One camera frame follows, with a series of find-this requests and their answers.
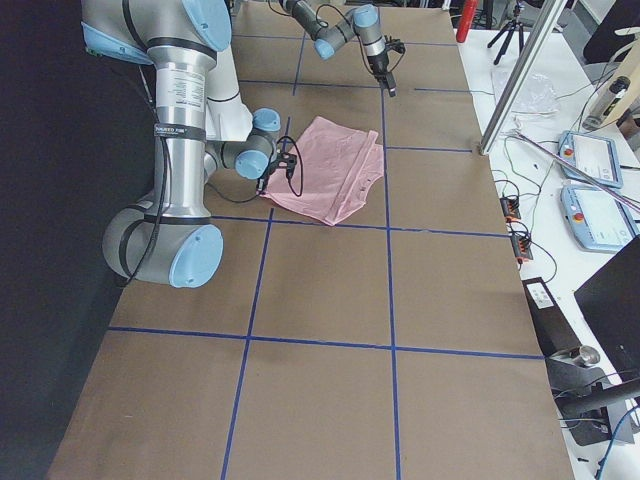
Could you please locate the blue teach pendant far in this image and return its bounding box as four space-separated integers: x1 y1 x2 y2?
558 131 623 189

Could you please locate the black camera tripod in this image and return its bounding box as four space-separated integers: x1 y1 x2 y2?
487 1 525 65

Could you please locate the black box with label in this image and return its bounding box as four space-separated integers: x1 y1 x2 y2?
522 277 581 357

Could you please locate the blue teach pendant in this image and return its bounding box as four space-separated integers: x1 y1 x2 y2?
558 131 623 189
560 185 639 253

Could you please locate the pink Snoopy t-shirt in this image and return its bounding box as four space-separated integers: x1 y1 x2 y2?
264 116 384 226

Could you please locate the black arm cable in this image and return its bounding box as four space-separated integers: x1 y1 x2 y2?
114 134 305 289
267 0 406 56

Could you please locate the aluminium frame post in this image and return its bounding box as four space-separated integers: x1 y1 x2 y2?
479 0 566 155

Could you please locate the orange terminal block near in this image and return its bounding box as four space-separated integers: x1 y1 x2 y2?
511 232 533 265

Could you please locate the reacher grabber stick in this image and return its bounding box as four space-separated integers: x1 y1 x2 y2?
507 131 639 213

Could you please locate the clear plastic bag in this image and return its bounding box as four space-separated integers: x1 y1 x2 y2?
491 68 559 115

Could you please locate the orange terminal block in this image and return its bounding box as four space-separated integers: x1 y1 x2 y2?
511 232 533 265
499 196 521 223

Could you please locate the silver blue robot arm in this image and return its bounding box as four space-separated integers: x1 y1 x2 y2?
267 1 406 98
82 1 280 288

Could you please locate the blue teach pendant near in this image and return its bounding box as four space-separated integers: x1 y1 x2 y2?
560 185 639 253

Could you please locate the orange terminal block far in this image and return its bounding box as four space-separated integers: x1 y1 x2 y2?
499 196 521 223

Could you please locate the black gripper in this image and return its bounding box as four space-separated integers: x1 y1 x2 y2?
256 160 276 196
368 53 397 97

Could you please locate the red fire extinguisher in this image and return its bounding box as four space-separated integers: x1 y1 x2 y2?
456 0 479 43

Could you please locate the black monitor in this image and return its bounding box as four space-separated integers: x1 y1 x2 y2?
574 238 639 371

